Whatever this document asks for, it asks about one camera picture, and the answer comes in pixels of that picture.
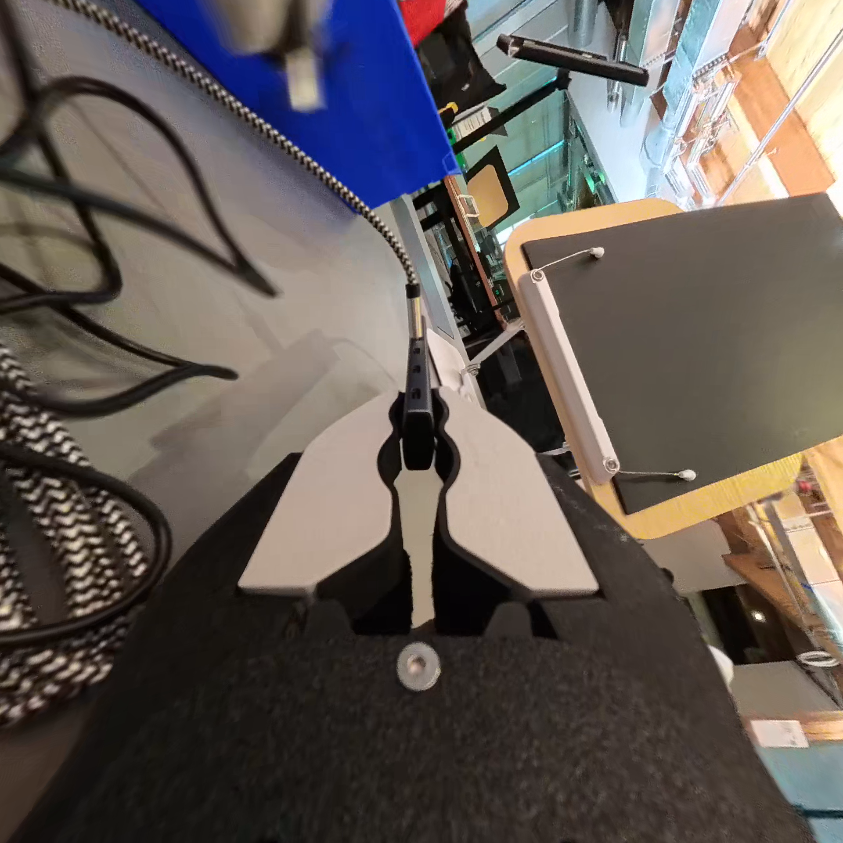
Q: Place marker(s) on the black bag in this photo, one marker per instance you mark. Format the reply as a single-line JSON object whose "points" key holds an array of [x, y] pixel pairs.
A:
{"points": [[454, 72]]}

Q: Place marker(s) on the grey USB hub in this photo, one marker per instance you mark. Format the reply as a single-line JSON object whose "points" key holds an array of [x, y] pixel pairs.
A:
{"points": [[418, 421]]}

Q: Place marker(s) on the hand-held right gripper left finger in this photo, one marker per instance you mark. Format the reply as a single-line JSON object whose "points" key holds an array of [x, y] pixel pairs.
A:
{"points": [[329, 514]]}

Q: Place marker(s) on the grey desk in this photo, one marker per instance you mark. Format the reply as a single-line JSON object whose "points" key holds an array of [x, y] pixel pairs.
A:
{"points": [[197, 263]]}

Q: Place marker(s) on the wood-framed black board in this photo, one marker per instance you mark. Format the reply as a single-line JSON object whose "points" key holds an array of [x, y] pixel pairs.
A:
{"points": [[691, 342]]}

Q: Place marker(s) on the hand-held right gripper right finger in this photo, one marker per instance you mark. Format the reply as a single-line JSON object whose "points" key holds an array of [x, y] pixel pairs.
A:
{"points": [[507, 514]]}

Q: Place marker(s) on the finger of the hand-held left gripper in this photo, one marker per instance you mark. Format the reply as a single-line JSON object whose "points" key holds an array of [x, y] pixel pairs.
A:
{"points": [[283, 33]]}

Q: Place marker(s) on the tan backed chair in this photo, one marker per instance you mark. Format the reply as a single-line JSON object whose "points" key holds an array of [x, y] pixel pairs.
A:
{"points": [[491, 188]]}

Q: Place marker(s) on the blue storage bin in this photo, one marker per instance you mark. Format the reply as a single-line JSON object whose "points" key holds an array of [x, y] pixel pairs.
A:
{"points": [[362, 99]]}

